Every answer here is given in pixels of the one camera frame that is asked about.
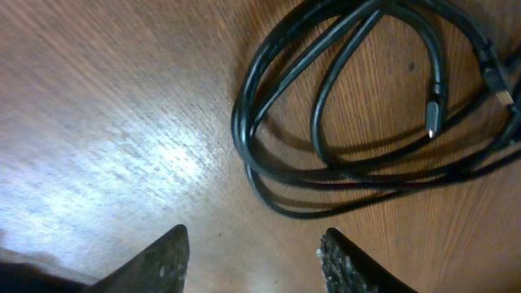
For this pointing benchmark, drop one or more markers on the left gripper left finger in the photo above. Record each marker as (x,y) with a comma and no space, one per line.
(159,268)

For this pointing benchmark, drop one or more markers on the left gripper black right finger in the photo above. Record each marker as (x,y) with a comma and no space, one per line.
(348,269)

